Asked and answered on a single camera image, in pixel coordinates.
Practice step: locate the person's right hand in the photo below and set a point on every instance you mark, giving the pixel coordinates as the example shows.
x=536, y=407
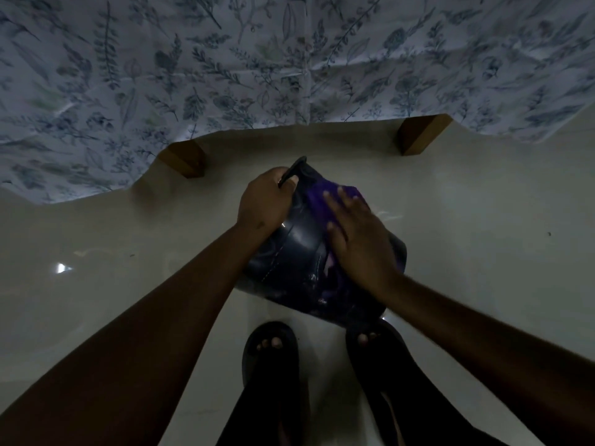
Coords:
x=365, y=248

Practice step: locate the person's right middle finger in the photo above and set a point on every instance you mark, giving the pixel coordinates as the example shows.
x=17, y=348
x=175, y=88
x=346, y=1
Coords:
x=349, y=202

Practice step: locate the person's right leg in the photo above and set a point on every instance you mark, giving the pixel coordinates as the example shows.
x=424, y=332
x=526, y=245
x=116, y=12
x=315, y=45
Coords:
x=418, y=413

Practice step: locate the purple cloth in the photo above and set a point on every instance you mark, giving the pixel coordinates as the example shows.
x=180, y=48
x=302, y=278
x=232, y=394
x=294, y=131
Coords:
x=318, y=204

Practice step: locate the person's left leg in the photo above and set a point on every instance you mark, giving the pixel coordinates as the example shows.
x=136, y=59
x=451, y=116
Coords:
x=265, y=413

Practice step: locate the person's right forearm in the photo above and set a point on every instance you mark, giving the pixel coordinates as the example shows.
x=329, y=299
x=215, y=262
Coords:
x=488, y=362

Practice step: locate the person's right black sandal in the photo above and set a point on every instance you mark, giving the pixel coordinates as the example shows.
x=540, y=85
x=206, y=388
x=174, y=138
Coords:
x=379, y=366

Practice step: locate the person's left forearm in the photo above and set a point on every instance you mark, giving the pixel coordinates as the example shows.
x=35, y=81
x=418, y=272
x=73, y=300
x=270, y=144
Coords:
x=139, y=348

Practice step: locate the person's left black sandal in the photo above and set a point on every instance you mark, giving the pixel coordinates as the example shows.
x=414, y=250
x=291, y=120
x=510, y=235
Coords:
x=267, y=362

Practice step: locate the person's left thumb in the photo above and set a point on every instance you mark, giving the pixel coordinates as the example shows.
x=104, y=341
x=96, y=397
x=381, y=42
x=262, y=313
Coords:
x=289, y=183

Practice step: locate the person's right thumb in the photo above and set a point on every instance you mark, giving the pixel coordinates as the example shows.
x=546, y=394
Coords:
x=335, y=241

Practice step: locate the person's leg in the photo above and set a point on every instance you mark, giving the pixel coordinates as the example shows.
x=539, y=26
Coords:
x=418, y=413
x=265, y=413

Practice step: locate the person's black sandal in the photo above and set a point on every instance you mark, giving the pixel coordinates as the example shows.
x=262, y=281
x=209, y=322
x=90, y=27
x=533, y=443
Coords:
x=267, y=362
x=379, y=366

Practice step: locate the wooden bed leg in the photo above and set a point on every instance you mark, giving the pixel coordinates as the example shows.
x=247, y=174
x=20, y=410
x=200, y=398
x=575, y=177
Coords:
x=420, y=134
x=183, y=157

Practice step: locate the floral white bed sheet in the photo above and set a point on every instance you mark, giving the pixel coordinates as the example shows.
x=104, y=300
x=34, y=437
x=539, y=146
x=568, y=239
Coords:
x=297, y=60

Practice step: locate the person's left hand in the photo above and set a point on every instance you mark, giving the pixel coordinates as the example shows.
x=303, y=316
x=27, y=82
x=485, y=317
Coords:
x=262, y=202

